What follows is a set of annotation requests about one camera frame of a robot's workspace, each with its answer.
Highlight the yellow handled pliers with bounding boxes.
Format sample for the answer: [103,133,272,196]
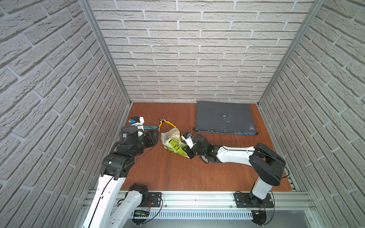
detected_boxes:
[158,116,177,134]

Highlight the left aluminium frame post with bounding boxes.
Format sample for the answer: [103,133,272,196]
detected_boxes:
[79,0,132,107]

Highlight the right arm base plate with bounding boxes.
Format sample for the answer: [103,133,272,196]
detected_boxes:
[233,192,274,209]

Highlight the teal handled tool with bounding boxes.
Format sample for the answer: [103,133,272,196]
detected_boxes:
[144,125,158,130]

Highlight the white lattice breakfast bowl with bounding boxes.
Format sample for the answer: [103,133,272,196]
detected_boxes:
[201,155,210,164]

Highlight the green oats bag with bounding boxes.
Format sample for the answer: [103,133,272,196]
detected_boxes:
[161,128,190,158]

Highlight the dark grey network switch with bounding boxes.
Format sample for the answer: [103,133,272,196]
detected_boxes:
[194,101,257,136]

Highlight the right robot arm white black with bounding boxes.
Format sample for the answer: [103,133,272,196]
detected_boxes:
[182,133,286,204]

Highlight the aluminium frame post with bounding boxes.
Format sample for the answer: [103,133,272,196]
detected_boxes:
[257,0,325,107]
[79,0,132,107]

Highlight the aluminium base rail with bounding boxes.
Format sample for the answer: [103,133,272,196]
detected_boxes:
[81,190,314,211]

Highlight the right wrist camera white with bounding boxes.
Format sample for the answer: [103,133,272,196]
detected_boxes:
[181,132,194,149]

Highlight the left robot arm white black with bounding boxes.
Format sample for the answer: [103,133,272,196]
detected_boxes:
[82,125,159,228]

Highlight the right aluminium frame post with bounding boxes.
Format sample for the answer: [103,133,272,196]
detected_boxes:
[257,0,325,107]

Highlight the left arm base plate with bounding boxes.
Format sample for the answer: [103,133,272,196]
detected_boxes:
[140,192,162,208]

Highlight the right controller board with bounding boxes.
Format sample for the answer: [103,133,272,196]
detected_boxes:
[252,211,267,226]

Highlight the controller board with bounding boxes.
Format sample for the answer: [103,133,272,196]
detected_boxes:
[132,210,150,225]
[252,211,267,226]

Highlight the left controller board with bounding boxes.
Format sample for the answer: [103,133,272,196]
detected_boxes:
[132,210,150,225]

